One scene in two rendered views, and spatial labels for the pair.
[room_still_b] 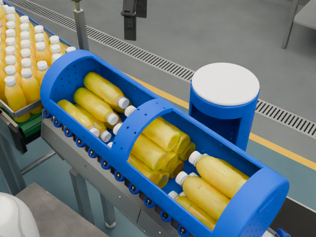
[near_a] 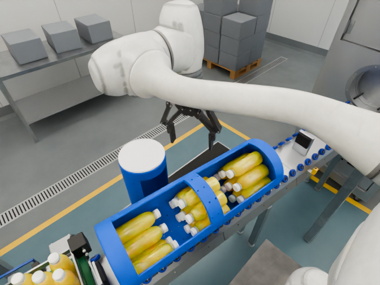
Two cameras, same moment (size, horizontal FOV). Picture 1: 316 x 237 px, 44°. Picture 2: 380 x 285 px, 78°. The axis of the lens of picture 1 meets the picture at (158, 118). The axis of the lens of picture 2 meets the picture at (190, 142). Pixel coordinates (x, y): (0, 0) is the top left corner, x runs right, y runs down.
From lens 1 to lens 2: 1.04 m
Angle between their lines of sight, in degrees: 56
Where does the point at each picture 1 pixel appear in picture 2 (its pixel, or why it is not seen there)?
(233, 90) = (151, 151)
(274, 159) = not seen: hidden behind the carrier
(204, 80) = (134, 164)
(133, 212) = (220, 239)
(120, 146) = (216, 214)
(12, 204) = (312, 271)
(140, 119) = (207, 191)
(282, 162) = not seen: hidden behind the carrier
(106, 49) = not seen: outside the picture
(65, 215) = (246, 275)
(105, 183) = (194, 257)
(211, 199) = (257, 173)
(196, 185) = (248, 178)
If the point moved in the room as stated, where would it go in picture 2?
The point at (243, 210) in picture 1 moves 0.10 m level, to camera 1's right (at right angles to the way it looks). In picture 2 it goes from (276, 157) to (273, 143)
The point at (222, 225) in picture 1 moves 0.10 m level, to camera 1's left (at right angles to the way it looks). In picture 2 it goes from (277, 171) to (279, 188)
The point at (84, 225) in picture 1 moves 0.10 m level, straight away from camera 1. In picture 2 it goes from (253, 260) to (230, 265)
